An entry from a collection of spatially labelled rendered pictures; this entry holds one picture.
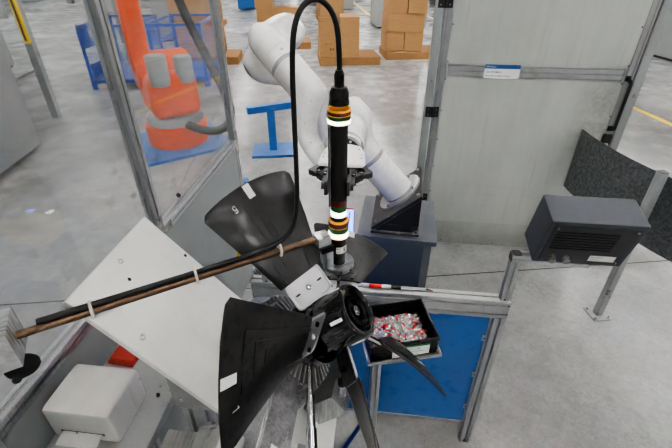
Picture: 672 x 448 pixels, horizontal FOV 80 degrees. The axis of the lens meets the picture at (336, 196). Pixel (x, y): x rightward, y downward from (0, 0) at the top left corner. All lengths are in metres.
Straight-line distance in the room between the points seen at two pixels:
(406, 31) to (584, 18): 6.54
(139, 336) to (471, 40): 2.23
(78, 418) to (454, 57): 2.32
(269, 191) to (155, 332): 0.35
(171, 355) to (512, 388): 1.85
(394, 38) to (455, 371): 7.81
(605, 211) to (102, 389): 1.40
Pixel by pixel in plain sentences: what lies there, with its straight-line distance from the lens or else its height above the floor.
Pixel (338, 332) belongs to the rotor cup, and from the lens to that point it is 0.85.
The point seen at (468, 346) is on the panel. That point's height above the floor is 0.60.
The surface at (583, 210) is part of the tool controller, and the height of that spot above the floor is 1.24.
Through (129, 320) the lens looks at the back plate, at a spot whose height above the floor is 1.28.
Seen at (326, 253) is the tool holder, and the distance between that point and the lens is 0.87.
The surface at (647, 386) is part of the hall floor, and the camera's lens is 2.74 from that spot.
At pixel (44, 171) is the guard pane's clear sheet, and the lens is 1.20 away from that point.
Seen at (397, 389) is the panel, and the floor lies 0.30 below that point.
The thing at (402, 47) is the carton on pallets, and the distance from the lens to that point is 9.06.
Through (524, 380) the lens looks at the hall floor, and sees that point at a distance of 2.46.
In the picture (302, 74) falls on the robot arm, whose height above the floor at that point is 1.61.
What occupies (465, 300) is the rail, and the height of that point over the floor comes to 0.85.
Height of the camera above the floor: 1.86
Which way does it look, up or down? 31 degrees down
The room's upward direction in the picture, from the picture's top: straight up
